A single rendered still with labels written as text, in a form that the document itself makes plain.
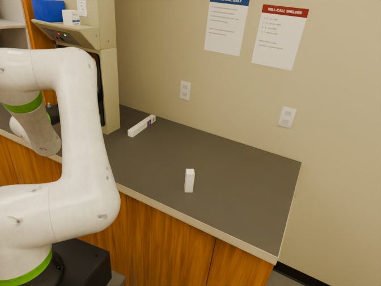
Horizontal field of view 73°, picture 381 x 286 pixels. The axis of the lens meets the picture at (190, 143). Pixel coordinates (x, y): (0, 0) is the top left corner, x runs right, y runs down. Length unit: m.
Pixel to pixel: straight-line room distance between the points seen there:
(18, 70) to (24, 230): 0.41
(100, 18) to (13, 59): 0.65
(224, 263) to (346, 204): 0.84
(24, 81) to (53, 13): 0.70
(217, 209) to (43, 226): 0.68
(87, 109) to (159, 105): 1.12
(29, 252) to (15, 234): 0.07
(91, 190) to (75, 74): 0.33
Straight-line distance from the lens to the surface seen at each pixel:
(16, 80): 0.82
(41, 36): 1.65
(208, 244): 1.13
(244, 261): 1.11
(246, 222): 1.06
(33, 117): 0.96
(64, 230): 0.60
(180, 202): 1.08
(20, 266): 0.67
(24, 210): 0.60
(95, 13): 1.38
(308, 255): 2.01
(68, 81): 0.76
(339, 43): 1.40
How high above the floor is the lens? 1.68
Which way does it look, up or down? 30 degrees down
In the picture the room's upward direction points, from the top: 6 degrees clockwise
